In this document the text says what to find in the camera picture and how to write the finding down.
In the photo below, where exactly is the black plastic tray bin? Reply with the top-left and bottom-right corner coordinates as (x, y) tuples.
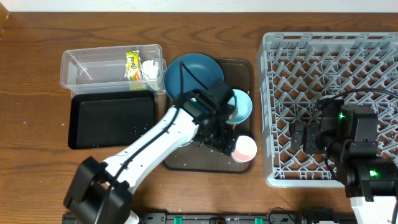
(68, 90), (155, 149)

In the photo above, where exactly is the grey dishwasher rack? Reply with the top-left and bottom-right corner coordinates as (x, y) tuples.
(257, 32), (397, 188)

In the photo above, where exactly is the dark brown serving tray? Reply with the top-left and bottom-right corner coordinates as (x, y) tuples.
(162, 58), (255, 174)

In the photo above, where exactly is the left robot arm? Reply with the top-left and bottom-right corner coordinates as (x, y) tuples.
(63, 90), (239, 223)

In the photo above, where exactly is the white tissue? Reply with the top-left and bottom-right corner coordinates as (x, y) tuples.
(142, 60), (159, 80)

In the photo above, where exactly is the white pink cup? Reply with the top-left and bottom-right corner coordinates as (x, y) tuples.
(231, 136), (257, 163)

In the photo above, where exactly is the clear plastic waste bin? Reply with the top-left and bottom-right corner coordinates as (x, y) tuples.
(60, 44), (166, 96)

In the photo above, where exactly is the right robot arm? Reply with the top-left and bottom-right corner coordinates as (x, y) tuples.
(289, 98), (397, 223)

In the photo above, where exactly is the dark blue plate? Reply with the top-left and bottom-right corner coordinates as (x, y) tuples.
(164, 54), (224, 101)

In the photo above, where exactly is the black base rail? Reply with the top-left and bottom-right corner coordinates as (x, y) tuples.
(139, 213), (357, 224)

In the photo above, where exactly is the yellow green snack wrapper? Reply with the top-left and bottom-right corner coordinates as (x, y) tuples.
(125, 50), (144, 81)

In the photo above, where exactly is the light blue bowl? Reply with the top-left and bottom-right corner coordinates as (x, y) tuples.
(226, 89), (252, 124)

